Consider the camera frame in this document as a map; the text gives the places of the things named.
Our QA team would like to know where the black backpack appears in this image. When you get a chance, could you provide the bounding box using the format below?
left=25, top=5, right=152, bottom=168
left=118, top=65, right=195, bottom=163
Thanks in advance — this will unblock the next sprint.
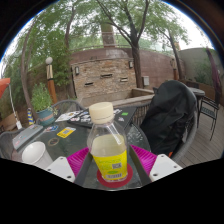
left=139, top=79, right=198, bottom=158

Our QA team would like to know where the small blue card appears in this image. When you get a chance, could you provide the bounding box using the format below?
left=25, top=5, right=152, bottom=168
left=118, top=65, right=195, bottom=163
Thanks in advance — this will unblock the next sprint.
left=42, top=124, right=60, bottom=134

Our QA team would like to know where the orange patio umbrella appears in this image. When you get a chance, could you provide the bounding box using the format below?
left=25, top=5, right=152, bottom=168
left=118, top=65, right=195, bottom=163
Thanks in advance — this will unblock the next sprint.
left=0, top=77, right=23, bottom=131

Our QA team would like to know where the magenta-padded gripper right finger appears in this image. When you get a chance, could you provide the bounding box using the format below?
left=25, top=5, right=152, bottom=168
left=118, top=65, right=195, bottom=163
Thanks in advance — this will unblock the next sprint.
left=128, top=144, right=184, bottom=187

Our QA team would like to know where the leaning tree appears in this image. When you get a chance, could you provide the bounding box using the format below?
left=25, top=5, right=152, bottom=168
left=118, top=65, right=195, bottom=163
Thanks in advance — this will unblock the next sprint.
left=9, top=13, right=61, bottom=121

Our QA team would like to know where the wooden lamp post, white globe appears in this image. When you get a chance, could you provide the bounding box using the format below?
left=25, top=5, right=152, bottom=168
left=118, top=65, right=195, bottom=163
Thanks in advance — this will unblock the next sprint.
left=45, top=56, right=59, bottom=105

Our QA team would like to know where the round dark patio table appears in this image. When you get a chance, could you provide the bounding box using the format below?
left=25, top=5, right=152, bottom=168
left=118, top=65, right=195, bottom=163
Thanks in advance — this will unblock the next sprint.
left=186, top=86, right=206, bottom=102

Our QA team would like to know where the yellow square card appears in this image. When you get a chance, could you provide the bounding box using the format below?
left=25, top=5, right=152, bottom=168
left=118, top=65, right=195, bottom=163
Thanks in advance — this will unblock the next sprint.
left=56, top=126, right=77, bottom=139

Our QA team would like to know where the black laptop with stickers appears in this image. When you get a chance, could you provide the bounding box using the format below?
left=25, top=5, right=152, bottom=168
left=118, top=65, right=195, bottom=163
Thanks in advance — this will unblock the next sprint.
left=67, top=105, right=138, bottom=130

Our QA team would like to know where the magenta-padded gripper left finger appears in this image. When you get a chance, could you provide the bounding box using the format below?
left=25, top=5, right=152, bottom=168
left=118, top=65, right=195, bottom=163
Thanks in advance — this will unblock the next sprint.
left=44, top=147, right=98, bottom=187

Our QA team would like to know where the grey laptop with stickers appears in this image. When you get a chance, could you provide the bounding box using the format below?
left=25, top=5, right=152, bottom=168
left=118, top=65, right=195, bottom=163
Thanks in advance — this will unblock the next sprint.
left=12, top=124, right=45, bottom=151

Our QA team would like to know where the forked dark-trunk tree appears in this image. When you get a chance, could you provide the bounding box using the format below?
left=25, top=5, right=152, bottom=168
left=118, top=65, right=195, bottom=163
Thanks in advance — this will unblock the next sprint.
left=96, top=0, right=174, bottom=89

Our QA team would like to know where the clear bottle with yellow label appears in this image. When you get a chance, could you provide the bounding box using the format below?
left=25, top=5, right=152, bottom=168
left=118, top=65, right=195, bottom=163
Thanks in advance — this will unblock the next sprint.
left=86, top=101, right=129, bottom=183

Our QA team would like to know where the closed maroon patio umbrella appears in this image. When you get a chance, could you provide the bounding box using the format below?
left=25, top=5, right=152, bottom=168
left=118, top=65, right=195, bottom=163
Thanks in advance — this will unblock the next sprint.
left=205, top=48, right=223, bottom=102

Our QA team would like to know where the blue yellow striped cone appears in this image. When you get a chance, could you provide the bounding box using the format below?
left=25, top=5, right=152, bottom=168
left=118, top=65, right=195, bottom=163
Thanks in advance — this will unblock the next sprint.
left=26, top=107, right=35, bottom=126

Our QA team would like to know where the green plant in teal pot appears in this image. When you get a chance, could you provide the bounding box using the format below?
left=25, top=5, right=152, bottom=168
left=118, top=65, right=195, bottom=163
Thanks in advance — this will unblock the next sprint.
left=30, top=82, right=58, bottom=127

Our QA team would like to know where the dark round table hole ring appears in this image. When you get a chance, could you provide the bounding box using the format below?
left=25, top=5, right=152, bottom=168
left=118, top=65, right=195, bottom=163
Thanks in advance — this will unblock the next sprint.
left=47, top=137, right=61, bottom=147

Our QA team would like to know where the grey wall utility box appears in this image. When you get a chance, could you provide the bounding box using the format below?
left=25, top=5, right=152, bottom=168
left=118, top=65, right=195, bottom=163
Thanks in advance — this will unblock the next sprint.
left=142, top=75, right=151, bottom=87

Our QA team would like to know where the white sticker sheet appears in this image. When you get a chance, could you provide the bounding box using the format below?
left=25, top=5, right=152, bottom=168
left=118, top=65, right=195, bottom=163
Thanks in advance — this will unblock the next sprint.
left=54, top=110, right=81, bottom=123

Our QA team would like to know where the grey wicker chair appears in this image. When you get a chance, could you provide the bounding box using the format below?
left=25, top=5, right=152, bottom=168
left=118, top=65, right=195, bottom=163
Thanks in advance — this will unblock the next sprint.
left=131, top=99, right=200, bottom=165
left=49, top=99, right=86, bottom=116
left=0, top=128, right=21, bottom=161

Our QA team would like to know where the black metal chair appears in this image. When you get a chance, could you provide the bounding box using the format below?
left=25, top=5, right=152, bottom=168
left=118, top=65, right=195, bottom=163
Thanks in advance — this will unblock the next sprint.
left=198, top=95, right=221, bottom=141

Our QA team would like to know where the flat round red coaster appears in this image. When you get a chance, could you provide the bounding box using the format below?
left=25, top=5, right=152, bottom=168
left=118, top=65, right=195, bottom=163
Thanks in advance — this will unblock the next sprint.
left=96, top=163, right=134, bottom=189

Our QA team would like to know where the white mug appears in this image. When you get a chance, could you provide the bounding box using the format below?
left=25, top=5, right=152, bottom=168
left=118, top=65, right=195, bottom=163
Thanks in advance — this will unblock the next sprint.
left=21, top=141, right=54, bottom=171

